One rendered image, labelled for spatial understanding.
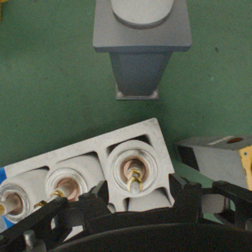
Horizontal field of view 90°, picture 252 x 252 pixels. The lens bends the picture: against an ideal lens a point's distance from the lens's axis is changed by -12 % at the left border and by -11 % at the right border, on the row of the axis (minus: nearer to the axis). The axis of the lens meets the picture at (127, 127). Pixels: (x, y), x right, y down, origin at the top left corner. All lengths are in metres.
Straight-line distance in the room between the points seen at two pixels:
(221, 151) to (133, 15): 0.23
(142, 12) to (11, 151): 0.62
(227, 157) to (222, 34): 0.57
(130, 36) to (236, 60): 0.53
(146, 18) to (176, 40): 0.05
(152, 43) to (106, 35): 0.07
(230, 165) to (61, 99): 0.52
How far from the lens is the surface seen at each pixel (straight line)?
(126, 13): 0.23
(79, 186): 0.26
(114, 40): 0.23
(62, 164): 0.27
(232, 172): 0.25
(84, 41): 0.64
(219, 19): 0.77
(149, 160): 0.23
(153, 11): 0.22
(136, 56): 0.27
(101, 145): 0.31
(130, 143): 0.23
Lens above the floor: 0.48
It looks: 85 degrees down
